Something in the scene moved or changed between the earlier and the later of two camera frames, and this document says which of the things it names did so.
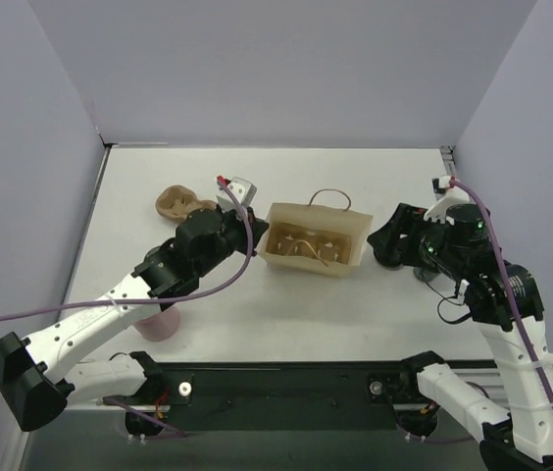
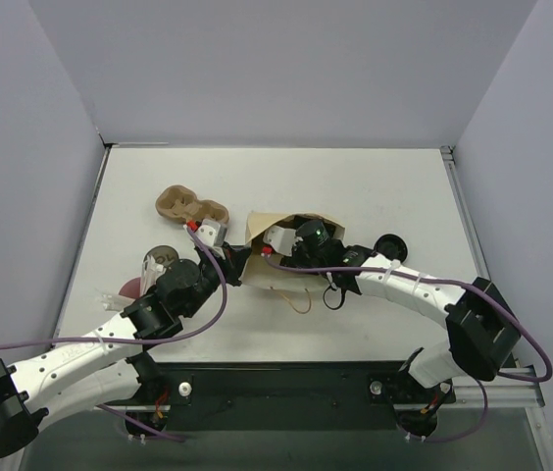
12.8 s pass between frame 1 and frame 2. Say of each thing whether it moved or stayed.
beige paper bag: moved
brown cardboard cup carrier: stayed
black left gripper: moved
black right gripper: moved
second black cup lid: stayed
